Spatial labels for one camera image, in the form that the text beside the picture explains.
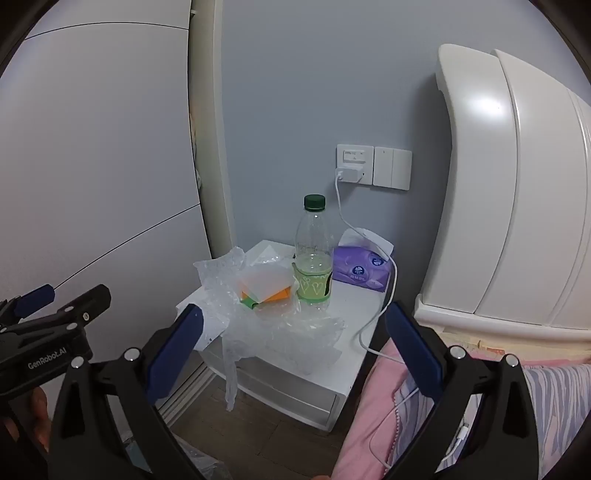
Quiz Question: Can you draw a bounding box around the white nightstand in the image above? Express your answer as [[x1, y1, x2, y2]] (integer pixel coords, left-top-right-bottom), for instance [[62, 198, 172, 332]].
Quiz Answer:
[[175, 239, 398, 433]]

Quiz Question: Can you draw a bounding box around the purple striped bedding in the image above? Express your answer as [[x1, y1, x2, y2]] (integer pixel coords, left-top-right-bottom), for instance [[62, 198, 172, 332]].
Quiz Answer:
[[392, 362, 591, 472]]

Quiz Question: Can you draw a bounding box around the clear plastic bottle green cap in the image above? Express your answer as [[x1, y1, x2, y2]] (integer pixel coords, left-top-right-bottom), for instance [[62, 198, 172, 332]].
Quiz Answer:
[[294, 194, 334, 311]]

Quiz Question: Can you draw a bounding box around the purple tissue pack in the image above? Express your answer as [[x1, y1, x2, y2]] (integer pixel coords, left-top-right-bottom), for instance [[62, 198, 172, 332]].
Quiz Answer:
[[331, 227, 396, 294]]

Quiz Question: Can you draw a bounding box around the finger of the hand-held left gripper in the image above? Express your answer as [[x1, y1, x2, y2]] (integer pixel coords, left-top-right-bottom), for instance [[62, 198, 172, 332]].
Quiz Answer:
[[0, 284, 112, 352], [0, 283, 57, 326]]

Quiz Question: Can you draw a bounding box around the white charging cable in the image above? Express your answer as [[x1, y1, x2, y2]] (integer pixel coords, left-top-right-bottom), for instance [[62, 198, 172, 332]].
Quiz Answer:
[[335, 175, 472, 472]]

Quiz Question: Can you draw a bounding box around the grey white wardrobe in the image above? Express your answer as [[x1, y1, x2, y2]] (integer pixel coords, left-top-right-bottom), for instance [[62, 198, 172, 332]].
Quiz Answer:
[[0, 0, 218, 416]]

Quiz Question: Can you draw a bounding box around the white light switch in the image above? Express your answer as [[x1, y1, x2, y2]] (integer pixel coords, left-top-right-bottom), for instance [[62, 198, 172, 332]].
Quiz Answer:
[[372, 147, 413, 191]]

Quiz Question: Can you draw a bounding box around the clear crinkled plastic wrap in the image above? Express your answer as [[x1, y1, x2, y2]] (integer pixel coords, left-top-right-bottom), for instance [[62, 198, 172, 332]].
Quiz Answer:
[[193, 246, 347, 413]]

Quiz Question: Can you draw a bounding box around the person's left hand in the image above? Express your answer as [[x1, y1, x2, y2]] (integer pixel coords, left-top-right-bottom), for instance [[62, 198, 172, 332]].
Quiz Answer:
[[0, 385, 52, 455]]

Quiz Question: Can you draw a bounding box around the white bed headboard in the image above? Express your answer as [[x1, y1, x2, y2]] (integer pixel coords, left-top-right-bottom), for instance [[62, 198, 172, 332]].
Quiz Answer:
[[413, 44, 591, 343]]

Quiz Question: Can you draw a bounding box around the pink blanket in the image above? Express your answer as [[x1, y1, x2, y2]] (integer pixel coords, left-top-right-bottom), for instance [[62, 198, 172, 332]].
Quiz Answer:
[[330, 339, 445, 480]]

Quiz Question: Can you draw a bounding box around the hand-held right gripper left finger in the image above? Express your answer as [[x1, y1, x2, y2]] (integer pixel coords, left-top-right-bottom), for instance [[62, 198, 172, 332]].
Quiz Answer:
[[48, 304, 218, 480]]

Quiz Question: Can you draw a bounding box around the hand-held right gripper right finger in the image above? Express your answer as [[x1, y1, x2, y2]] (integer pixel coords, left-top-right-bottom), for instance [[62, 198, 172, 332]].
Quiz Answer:
[[384, 301, 541, 480]]

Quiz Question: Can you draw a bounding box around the orange paper sheet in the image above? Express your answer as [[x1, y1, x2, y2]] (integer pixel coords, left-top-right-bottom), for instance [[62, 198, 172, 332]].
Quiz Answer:
[[255, 286, 294, 306]]

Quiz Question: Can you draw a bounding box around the white wall socket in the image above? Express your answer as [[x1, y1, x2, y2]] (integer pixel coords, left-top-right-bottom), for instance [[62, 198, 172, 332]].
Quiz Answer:
[[336, 144, 375, 186]]

